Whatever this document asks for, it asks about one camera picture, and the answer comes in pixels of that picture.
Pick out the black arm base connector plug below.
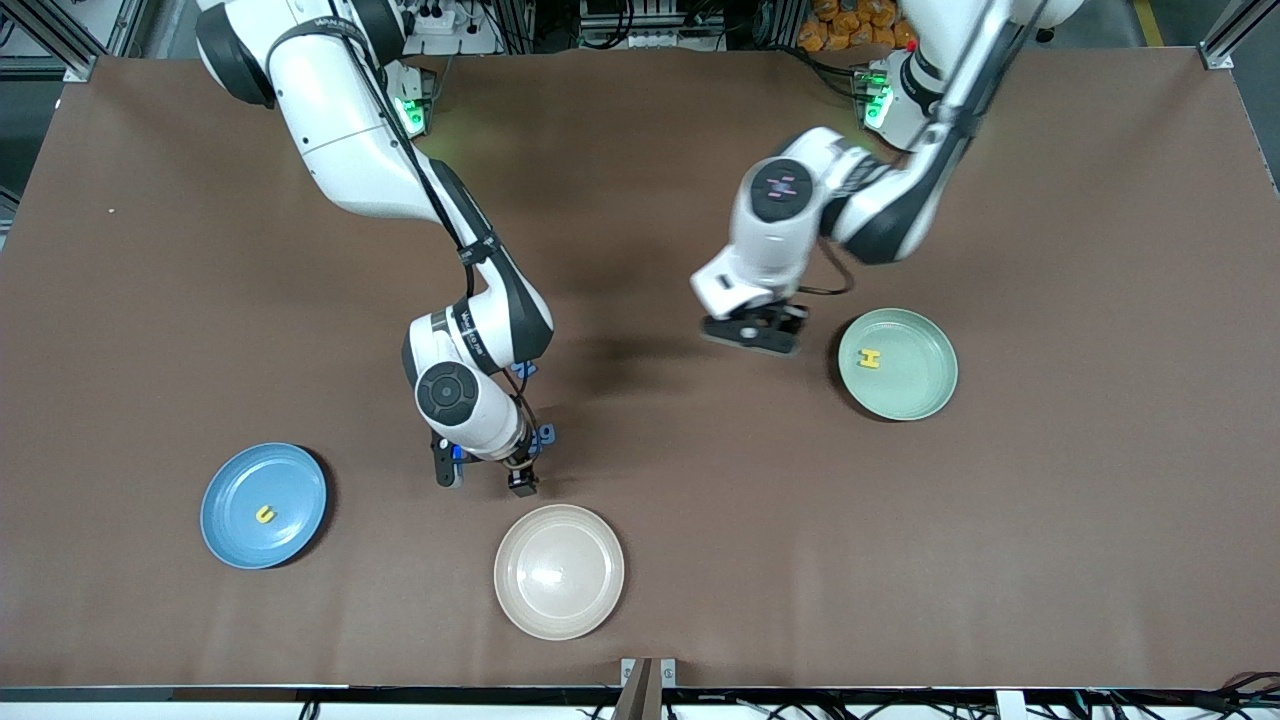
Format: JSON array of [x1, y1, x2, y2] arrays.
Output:
[[400, 68, 438, 136], [852, 62, 894, 129]]

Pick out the beige plate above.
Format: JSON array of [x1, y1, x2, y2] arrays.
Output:
[[493, 503, 626, 641]]

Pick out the green plate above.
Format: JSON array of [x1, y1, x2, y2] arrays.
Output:
[[838, 307, 959, 422]]

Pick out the brown table cover sheet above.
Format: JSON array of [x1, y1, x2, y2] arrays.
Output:
[[0, 48, 1280, 691]]

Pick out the blue plate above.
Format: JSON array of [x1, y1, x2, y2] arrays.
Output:
[[200, 442, 328, 571]]

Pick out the orange mesh bags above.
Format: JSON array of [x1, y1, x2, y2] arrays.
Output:
[[797, 0, 916, 53]]

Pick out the long white power strip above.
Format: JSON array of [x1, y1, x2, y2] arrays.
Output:
[[585, 28, 723, 49]]

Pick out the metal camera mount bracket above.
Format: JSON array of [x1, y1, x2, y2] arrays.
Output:
[[612, 657, 678, 720]]

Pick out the aluminium frame profile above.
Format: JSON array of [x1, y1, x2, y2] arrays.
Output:
[[0, 0, 151, 83], [1198, 0, 1280, 71]]

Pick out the tangled black floor cables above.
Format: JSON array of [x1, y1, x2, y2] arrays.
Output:
[[1080, 672, 1280, 720]]

